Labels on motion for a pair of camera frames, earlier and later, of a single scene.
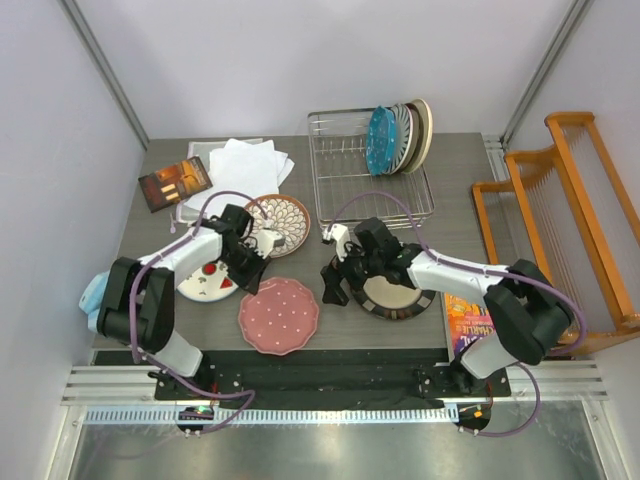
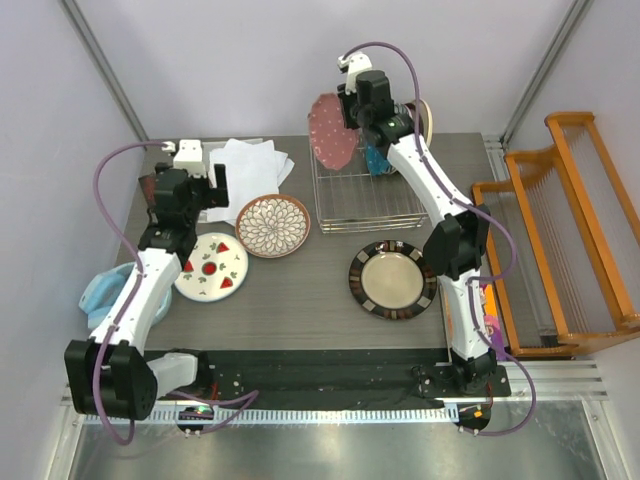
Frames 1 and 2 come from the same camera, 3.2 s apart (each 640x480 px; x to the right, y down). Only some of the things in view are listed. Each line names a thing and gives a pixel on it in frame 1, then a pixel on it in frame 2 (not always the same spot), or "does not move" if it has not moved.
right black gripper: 334,292 -> 345,100
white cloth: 252,167 does not move
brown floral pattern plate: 282,213 does not move
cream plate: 426,134 does not move
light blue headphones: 92,299 does not move
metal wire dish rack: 345,191 does not move
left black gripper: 251,280 -> 214,197
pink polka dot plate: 281,317 -> 332,141
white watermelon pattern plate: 209,283 does not move
